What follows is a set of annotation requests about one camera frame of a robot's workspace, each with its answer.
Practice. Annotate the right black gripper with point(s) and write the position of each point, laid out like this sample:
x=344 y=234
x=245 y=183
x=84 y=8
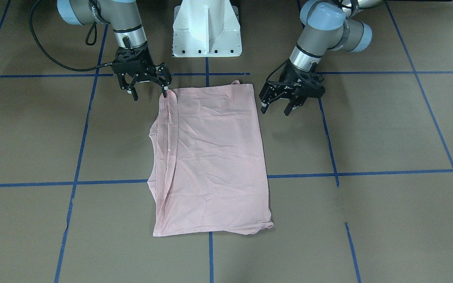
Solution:
x=146 y=64

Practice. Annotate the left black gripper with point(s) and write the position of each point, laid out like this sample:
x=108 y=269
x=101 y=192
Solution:
x=288 y=77

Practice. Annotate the pink t-shirt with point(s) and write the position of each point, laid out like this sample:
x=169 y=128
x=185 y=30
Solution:
x=209 y=171

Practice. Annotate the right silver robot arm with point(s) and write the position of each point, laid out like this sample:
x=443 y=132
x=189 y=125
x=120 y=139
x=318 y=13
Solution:
x=122 y=15

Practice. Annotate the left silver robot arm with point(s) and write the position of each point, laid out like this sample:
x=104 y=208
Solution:
x=328 y=25

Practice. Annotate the cross blue tape line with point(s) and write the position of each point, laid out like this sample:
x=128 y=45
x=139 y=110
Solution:
x=210 y=234

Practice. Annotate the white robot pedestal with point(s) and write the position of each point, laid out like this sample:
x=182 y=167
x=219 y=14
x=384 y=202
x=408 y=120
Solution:
x=206 y=28

